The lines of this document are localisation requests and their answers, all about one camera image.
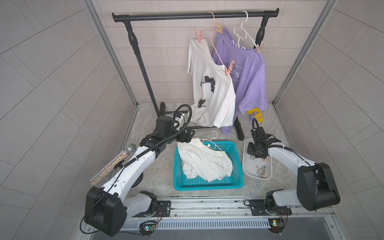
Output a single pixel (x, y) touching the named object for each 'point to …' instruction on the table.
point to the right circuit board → (276, 225)
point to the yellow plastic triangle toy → (258, 116)
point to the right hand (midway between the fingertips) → (250, 150)
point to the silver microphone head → (130, 148)
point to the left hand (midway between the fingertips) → (190, 129)
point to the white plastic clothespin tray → (260, 168)
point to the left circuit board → (147, 227)
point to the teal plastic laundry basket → (184, 182)
